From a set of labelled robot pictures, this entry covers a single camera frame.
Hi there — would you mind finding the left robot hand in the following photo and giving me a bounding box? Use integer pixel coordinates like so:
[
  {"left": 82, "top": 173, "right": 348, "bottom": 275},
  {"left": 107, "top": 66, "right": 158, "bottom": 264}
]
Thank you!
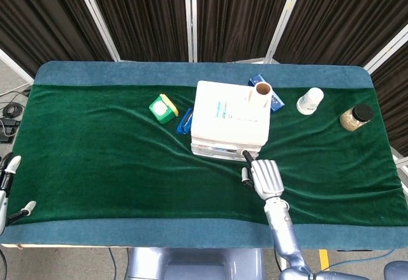
[{"left": 0, "top": 155, "right": 37, "bottom": 235}]

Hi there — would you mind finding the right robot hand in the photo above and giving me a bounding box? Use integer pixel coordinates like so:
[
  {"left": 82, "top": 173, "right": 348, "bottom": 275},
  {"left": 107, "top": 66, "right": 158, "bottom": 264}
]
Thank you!
[{"left": 241, "top": 149, "right": 285, "bottom": 202}]

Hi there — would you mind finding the clear drawer with toys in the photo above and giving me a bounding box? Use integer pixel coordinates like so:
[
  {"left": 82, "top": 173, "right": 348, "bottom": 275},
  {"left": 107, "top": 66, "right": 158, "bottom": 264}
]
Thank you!
[{"left": 192, "top": 144, "right": 258, "bottom": 163}]

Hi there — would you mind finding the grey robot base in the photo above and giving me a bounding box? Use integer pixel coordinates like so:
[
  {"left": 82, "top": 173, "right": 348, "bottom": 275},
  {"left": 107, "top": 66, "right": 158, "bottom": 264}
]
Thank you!
[{"left": 126, "top": 247, "right": 265, "bottom": 280}]

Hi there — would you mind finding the black power adapter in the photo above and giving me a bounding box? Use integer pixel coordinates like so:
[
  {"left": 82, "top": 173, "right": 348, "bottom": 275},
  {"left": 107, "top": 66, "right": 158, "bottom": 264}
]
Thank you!
[{"left": 0, "top": 117, "right": 22, "bottom": 144}]

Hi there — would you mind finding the blue printed packet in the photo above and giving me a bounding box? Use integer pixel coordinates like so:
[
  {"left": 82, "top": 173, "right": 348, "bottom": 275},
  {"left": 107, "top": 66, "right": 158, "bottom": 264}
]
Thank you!
[{"left": 247, "top": 73, "right": 286, "bottom": 114}]

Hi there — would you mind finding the white roll with cardboard core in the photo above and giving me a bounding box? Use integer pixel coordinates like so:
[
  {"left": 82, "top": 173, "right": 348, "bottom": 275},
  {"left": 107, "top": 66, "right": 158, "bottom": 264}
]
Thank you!
[{"left": 248, "top": 81, "right": 273, "bottom": 108}]

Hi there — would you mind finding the stack of white paper cups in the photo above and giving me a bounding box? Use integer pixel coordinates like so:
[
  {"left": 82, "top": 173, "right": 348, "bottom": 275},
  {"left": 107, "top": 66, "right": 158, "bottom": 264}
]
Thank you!
[{"left": 296, "top": 87, "right": 325, "bottom": 115}]

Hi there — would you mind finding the green velvet cloth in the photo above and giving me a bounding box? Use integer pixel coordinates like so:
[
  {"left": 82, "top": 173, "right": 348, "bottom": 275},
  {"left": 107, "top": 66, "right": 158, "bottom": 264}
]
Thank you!
[{"left": 6, "top": 84, "right": 405, "bottom": 228}]

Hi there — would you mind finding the blue toy train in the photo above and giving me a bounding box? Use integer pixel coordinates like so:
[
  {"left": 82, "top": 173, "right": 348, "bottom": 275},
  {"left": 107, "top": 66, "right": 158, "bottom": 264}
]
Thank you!
[{"left": 175, "top": 107, "right": 194, "bottom": 135}]

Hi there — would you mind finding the glass jar with black lid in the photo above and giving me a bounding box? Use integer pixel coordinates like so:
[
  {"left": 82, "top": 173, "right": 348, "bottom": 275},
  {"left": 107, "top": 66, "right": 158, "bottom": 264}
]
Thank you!
[{"left": 339, "top": 103, "right": 374, "bottom": 133}]

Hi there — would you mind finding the green cube box yellow lid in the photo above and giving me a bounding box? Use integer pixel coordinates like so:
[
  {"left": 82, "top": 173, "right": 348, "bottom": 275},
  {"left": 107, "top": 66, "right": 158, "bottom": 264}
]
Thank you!
[{"left": 149, "top": 93, "right": 179, "bottom": 124}]

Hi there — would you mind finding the blue table cover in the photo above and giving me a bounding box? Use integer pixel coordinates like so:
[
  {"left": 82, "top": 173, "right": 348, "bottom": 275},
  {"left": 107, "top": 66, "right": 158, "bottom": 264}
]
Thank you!
[{"left": 0, "top": 60, "right": 408, "bottom": 249}]

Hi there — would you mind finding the coiled black floor cable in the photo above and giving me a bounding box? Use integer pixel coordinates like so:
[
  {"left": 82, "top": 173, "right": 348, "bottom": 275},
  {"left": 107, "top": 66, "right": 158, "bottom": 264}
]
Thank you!
[{"left": 2, "top": 102, "right": 24, "bottom": 119}]

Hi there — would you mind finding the white plastic drawer unit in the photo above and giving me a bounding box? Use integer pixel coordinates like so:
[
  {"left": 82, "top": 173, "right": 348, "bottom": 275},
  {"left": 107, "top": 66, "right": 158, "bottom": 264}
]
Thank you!
[{"left": 190, "top": 80, "right": 272, "bottom": 163}]

